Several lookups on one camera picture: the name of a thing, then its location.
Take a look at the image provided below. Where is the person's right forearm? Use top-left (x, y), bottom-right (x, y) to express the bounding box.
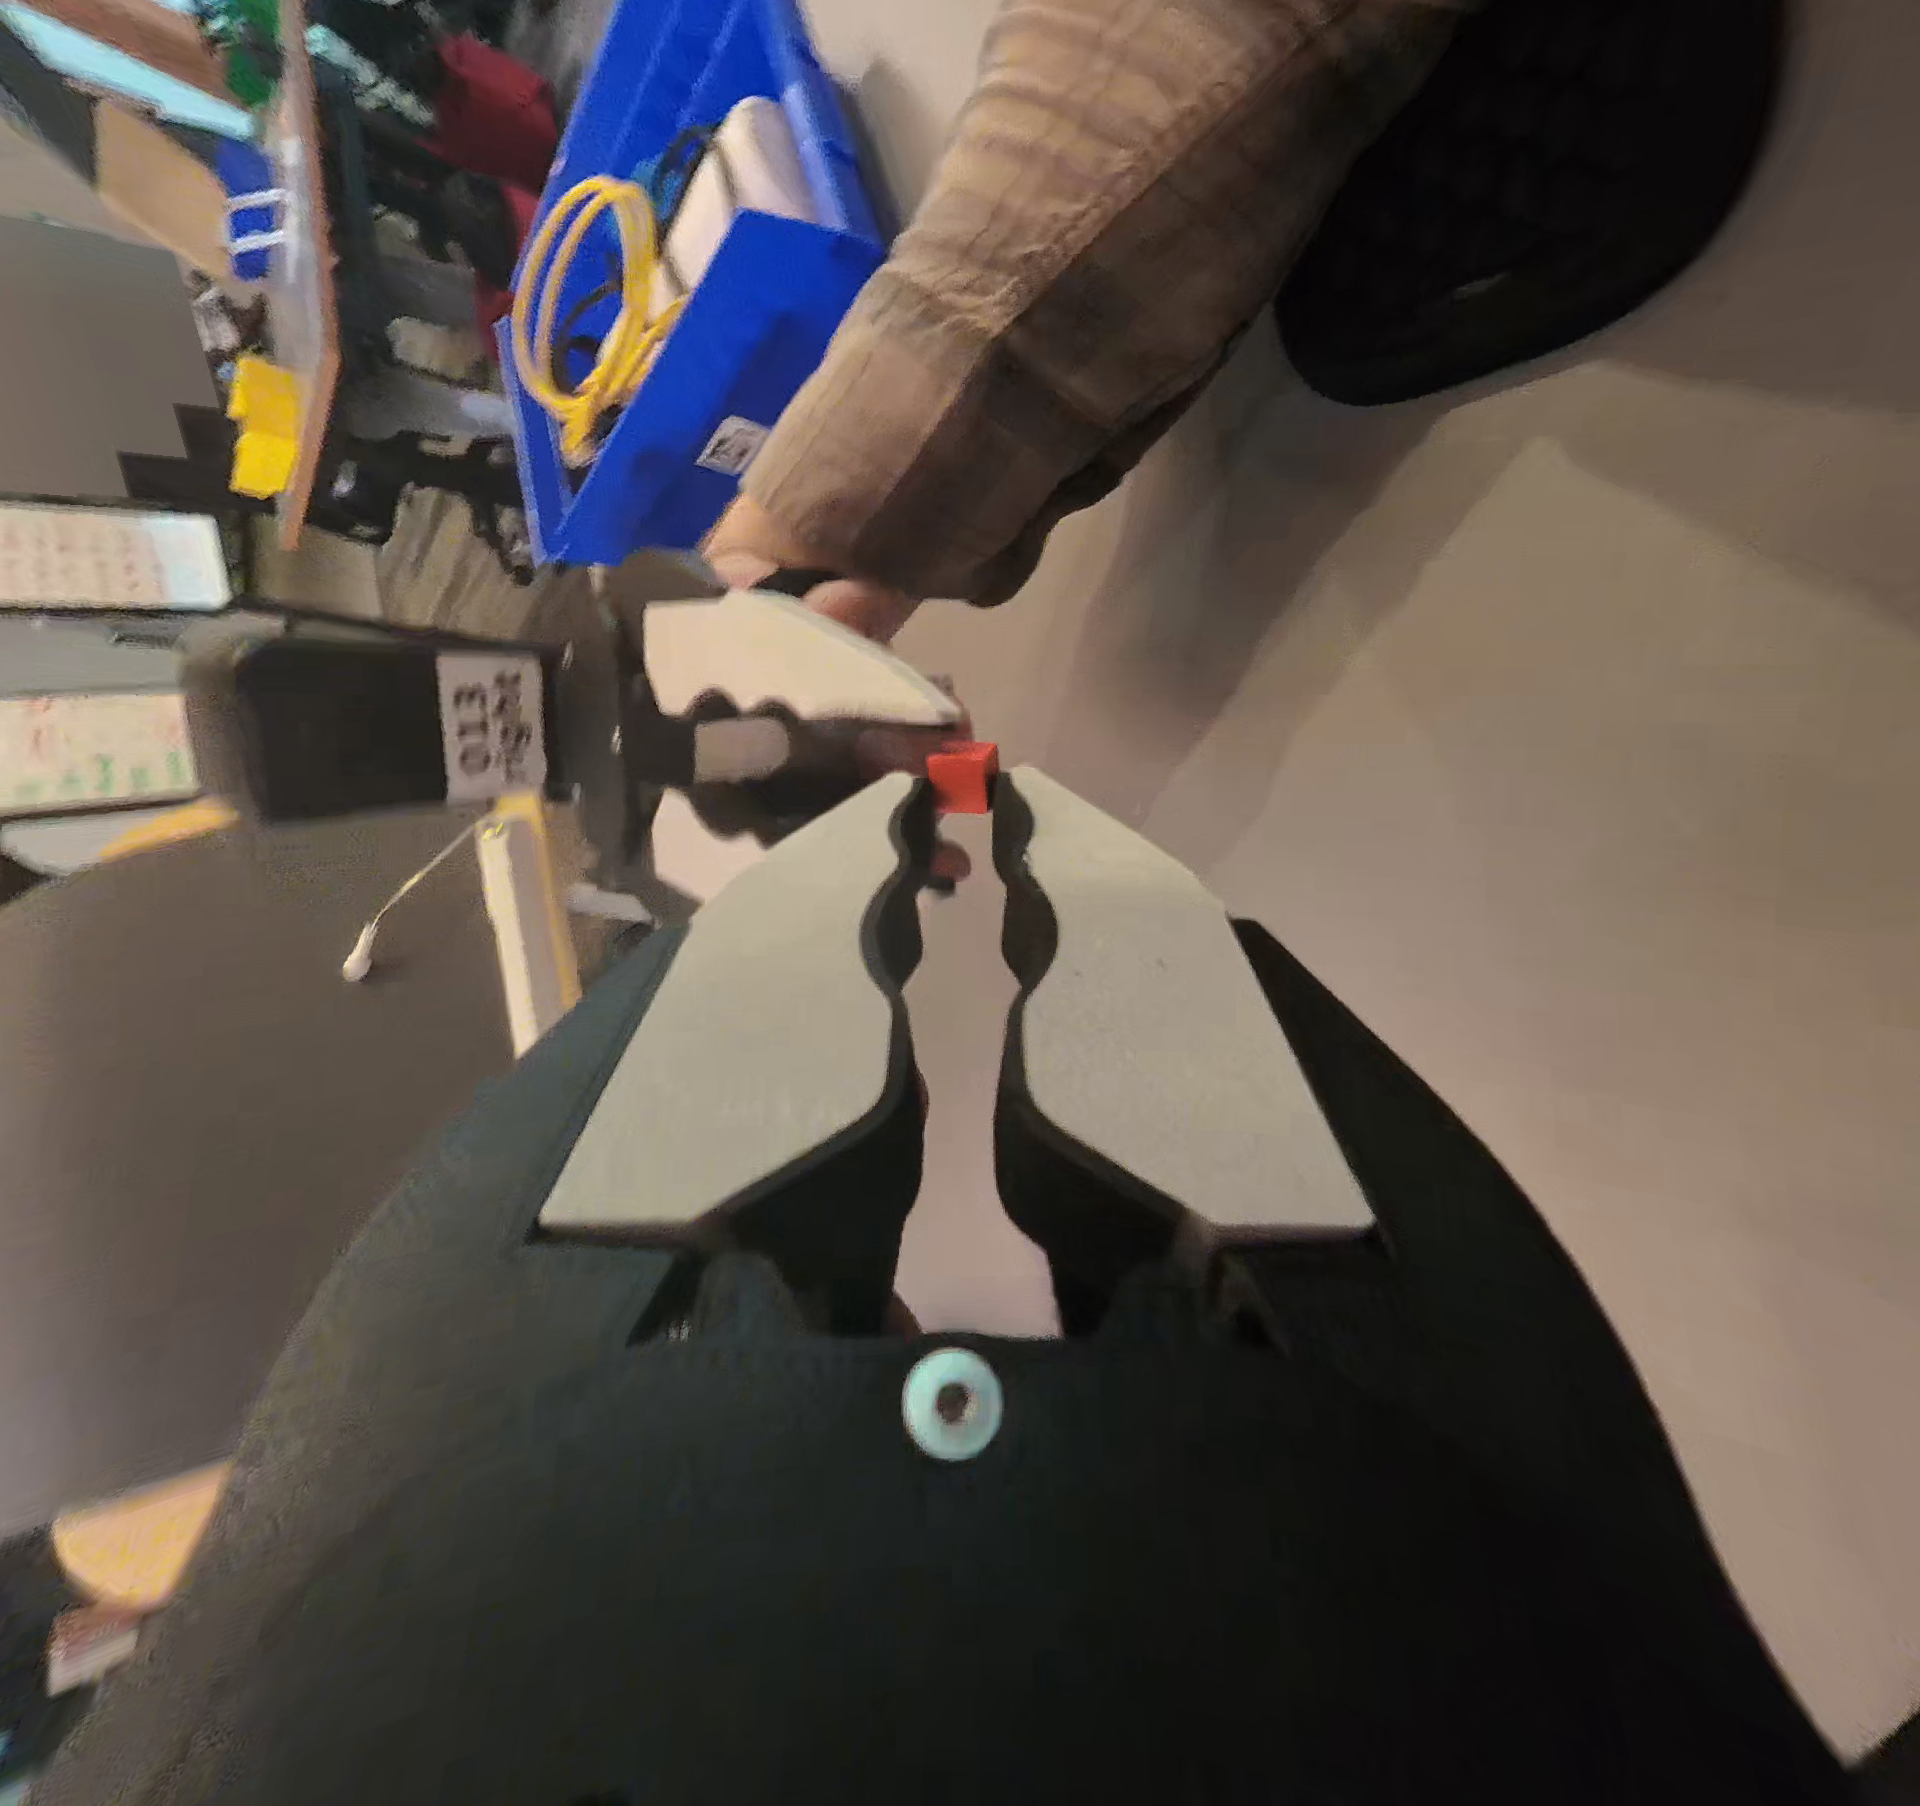
top-left (742, 0), bottom-right (1581, 612)

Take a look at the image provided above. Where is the black round pad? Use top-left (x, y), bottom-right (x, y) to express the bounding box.
top-left (1270, 0), bottom-right (1791, 407)

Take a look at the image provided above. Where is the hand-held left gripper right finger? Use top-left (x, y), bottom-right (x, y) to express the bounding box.
top-left (993, 767), bottom-right (1376, 1335)

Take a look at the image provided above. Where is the white box in bin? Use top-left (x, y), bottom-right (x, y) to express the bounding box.
top-left (658, 95), bottom-right (823, 310)

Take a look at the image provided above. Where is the person's right hand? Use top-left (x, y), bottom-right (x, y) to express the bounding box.
top-left (701, 508), bottom-right (923, 647)

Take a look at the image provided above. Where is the small red cube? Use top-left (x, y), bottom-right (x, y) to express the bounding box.
top-left (900, 731), bottom-right (1005, 821)

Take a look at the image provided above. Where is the yellow block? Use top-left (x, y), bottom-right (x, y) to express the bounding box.
top-left (224, 356), bottom-right (306, 497)

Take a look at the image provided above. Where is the whiteboard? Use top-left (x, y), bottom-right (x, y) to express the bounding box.
top-left (0, 497), bottom-right (237, 618)

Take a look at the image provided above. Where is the white thin cable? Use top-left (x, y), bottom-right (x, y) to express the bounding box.
top-left (340, 813), bottom-right (504, 986)

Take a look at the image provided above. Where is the yellow coiled cable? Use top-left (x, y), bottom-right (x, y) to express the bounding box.
top-left (510, 174), bottom-right (695, 461)

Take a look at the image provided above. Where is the red bag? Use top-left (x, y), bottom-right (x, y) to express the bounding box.
top-left (433, 33), bottom-right (564, 210)

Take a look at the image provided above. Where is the wooden shelf board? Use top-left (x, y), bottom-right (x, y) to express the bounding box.
top-left (224, 0), bottom-right (342, 551)

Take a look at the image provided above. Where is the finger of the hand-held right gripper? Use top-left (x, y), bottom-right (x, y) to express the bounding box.
top-left (643, 589), bottom-right (966, 762)
top-left (660, 716), bottom-right (890, 850)

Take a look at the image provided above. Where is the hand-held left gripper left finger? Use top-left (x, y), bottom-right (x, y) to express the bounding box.
top-left (536, 771), bottom-right (929, 1331)

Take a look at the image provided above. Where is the blue plastic bin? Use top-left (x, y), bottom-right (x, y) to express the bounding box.
top-left (500, 0), bottom-right (890, 572)

